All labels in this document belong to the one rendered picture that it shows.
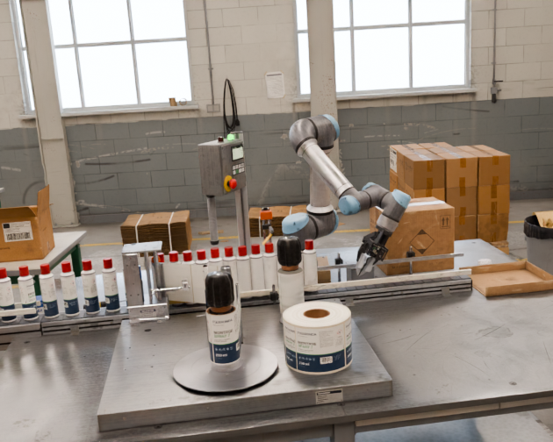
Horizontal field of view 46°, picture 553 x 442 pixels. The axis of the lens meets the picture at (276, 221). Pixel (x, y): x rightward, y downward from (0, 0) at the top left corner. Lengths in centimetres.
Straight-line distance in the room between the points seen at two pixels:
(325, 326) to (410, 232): 102
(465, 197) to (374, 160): 230
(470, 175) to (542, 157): 269
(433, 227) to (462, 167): 294
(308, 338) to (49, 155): 662
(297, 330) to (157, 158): 620
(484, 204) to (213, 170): 374
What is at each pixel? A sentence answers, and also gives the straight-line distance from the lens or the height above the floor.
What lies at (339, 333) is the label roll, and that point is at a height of 99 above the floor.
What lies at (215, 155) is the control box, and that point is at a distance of 240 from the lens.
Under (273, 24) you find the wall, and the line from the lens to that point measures 773.
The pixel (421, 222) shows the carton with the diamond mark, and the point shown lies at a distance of 279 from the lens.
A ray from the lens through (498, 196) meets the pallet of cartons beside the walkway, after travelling 586.
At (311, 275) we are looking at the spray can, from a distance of 251.
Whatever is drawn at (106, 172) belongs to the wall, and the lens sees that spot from 811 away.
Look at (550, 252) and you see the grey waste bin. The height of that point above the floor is 45.
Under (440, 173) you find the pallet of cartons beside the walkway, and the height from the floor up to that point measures 78.
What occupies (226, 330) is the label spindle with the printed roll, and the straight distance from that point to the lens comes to 188.
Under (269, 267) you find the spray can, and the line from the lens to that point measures 248.
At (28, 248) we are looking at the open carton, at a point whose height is 85.
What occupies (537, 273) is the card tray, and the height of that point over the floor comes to 85.
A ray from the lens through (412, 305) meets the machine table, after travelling 253.
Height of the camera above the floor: 174
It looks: 13 degrees down
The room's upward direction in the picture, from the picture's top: 4 degrees counter-clockwise
